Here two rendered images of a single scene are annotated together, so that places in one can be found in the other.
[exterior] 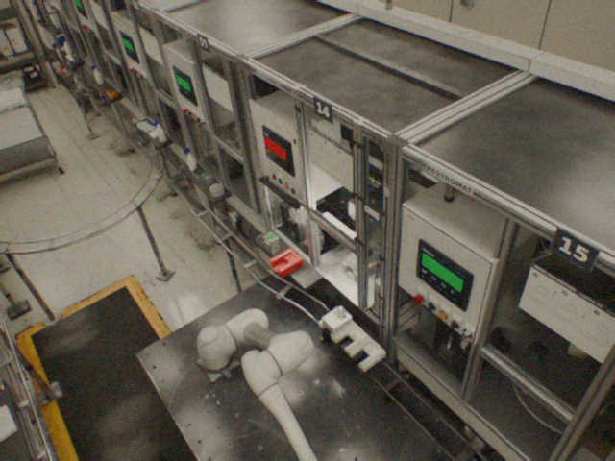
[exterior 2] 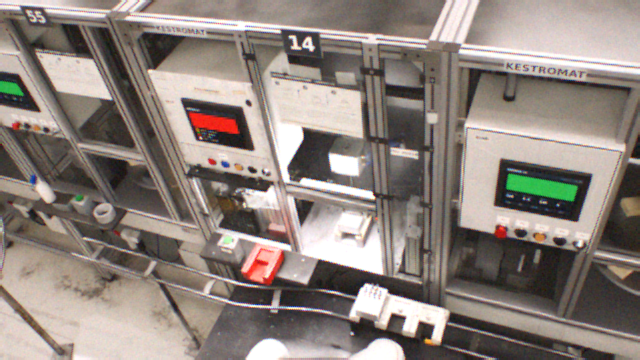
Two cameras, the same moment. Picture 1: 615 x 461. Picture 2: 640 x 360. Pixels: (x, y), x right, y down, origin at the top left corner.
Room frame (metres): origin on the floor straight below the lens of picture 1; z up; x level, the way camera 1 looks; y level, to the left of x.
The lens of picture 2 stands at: (0.60, 0.56, 2.88)
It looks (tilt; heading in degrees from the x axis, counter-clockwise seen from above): 46 degrees down; 333
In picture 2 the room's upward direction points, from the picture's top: 11 degrees counter-clockwise
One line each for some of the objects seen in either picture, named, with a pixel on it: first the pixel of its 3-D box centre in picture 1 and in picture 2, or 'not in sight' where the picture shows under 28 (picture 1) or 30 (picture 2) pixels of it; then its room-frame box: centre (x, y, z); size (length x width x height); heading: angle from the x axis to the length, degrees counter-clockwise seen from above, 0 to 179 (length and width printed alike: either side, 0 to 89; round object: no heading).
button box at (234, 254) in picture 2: (273, 243); (232, 247); (2.19, 0.23, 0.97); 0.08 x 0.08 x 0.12; 33
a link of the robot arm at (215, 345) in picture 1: (214, 344); not in sight; (1.59, 0.57, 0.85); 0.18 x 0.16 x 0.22; 121
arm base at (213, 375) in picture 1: (219, 362); not in sight; (1.57, 0.57, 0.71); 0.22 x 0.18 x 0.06; 33
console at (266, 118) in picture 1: (295, 144); (229, 109); (2.25, 0.03, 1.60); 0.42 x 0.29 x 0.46; 33
